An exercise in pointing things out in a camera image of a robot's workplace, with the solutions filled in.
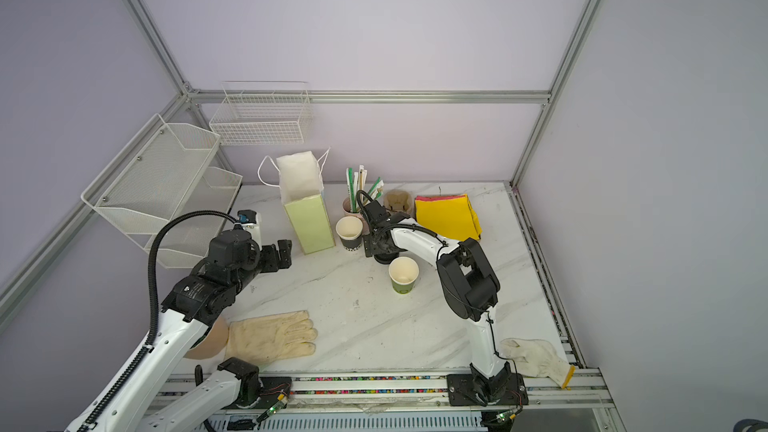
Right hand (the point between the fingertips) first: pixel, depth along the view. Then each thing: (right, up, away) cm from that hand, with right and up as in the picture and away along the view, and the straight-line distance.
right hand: (380, 245), depth 96 cm
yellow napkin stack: (+25, +10, +12) cm, 29 cm away
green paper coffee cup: (+7, -7, -7) cm, 13 cm away
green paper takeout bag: (-21, +15, -13) cm, 29 cm away
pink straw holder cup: (-12, +13, +6) cm, 18 cm away
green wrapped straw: (-9, +14, +6) cm, 18 cm away
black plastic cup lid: (+2, -4, +2) cm, 5 cm away
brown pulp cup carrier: (+6, +15, +15) cm, 22 cm away
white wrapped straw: (-6, +22, +3) cm, 23 cm away
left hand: (-26, +2, -22) cm, 35 cm away
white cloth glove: (+43, -28, -17) cm, 54 cm away
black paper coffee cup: (-10, +5, +2) cm, 12 cm away
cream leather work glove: (-30, -24, -14) cm, 40 cm away
